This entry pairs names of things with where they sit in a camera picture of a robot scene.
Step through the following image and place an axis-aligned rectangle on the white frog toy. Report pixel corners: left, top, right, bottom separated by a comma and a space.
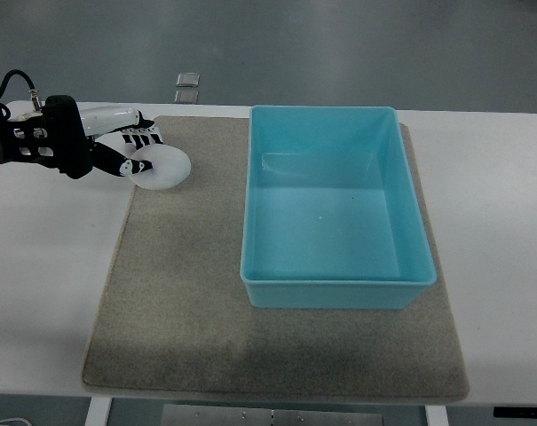
130, 144, 192, 190

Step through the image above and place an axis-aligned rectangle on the left white table leg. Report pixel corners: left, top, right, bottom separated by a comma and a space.
84, 397, 113, 426

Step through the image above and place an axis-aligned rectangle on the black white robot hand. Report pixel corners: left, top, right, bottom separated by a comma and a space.
8, 90, 163, 179

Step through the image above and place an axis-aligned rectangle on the right white table leg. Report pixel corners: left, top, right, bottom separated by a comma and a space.
424, 406, 449, 426

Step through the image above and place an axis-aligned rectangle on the white table leg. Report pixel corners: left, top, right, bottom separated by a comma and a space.
424, 406, 449, 426
84, 397, 113, 426

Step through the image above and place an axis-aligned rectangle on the upper metal floor plate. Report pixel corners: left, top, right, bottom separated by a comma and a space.
176, 73, 200, 88

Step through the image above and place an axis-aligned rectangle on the black table control panel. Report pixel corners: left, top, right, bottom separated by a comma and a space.
493, 406, 537, 420

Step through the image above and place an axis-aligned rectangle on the metal table base plate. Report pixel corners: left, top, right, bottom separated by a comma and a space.
161, 404, 384, 426

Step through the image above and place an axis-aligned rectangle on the blue plastic box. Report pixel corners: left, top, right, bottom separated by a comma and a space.
241, 106, 438, 309

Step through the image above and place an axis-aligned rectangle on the metal floor plate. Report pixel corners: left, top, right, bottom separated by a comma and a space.
176, 73, 200, 88
174, 89, 199, 105

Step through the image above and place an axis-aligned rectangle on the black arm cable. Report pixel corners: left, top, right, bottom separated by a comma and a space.
0, 68, 43, 112

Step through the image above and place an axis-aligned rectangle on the lower metal floor plate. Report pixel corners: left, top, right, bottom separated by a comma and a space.
174, 89, 199, 105

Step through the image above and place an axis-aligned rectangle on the grey felt mat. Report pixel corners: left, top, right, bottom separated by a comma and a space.
82, 116, 470, 403

